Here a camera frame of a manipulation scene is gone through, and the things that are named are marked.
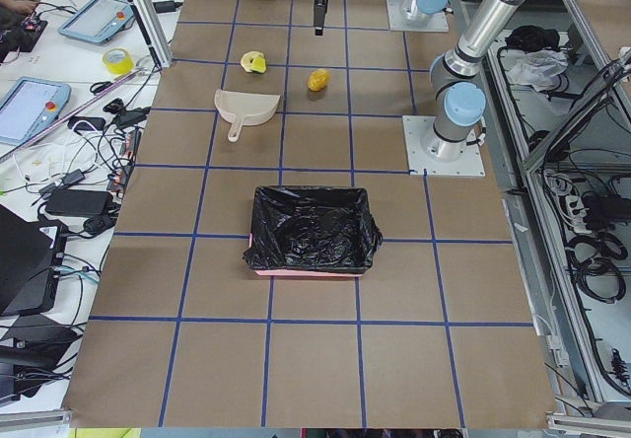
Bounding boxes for black laptop power brick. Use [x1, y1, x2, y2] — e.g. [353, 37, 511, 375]
[44, 189, 113, 217]

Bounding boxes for beige ring-shaped trash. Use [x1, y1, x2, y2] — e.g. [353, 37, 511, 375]
[240, 50, 265, 73]

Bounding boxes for blue teach pendant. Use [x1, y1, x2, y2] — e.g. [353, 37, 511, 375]
[1, 77, 71, 146]
[57, 0, 134, 44]

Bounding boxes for black computer box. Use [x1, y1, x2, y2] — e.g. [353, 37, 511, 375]
[1, 207, 67, 317]

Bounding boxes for yellow tape roll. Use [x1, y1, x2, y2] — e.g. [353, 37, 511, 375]
[102, 48, 134, 75]

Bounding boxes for white crumpled cloth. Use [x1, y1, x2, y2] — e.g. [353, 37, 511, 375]
[507, 50, 568, 92]

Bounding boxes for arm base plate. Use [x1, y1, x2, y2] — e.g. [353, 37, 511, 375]
[402, 115, 485, 178]
[386, 0, 449, 33]

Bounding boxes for pink bin with black bag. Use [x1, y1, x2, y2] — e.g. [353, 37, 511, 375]
[243, 185, 383, 277]

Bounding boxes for lower blue teach pendant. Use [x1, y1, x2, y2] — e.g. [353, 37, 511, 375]
[1, 77, 71, 146]

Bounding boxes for black scissors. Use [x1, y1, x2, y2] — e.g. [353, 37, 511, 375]
[89, 81, 113, 95]

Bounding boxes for aluminium frame post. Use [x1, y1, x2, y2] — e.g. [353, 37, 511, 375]
[127, 0, 173, 69]

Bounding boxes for upper blue teach pendant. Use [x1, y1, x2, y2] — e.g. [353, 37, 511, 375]
[57, 0, 134, 44]

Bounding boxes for beige dustpan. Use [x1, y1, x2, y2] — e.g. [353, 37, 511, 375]
[214, 90, 280, 142]

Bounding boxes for yellow trash ball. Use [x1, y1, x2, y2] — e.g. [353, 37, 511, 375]
[307, 68, 330, 93]

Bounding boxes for yellow sponge piece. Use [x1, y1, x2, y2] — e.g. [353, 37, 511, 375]
[250, 57, 267, 74]

